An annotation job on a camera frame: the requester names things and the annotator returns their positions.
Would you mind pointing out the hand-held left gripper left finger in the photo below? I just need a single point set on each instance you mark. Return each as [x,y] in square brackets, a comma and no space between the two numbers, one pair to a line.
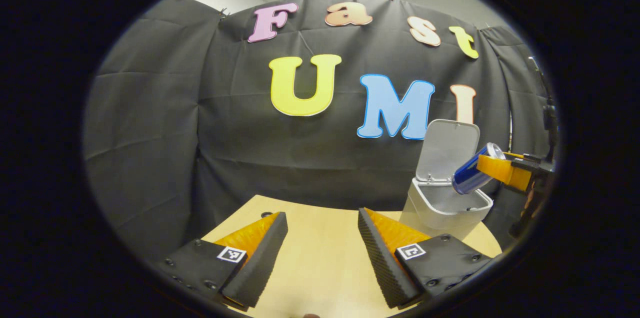
[260,263]

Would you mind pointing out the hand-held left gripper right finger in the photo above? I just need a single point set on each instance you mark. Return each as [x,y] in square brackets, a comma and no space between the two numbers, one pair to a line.
[382,268]

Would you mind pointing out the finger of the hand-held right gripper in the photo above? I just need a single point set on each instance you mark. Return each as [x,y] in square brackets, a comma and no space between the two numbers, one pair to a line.
[505,172]
[515,155]

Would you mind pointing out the blue pop can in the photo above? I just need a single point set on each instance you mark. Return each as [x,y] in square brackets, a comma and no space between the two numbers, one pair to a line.
[470,175]

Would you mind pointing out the white desktop garbage bin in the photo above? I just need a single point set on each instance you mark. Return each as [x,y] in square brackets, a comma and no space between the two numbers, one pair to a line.
[445,150]

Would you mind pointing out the wooden desktop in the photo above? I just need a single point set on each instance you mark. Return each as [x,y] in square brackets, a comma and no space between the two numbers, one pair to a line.
[320,248]

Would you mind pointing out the black backdrop cloth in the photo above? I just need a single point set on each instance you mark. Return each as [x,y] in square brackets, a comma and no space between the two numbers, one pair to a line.
[300,157]

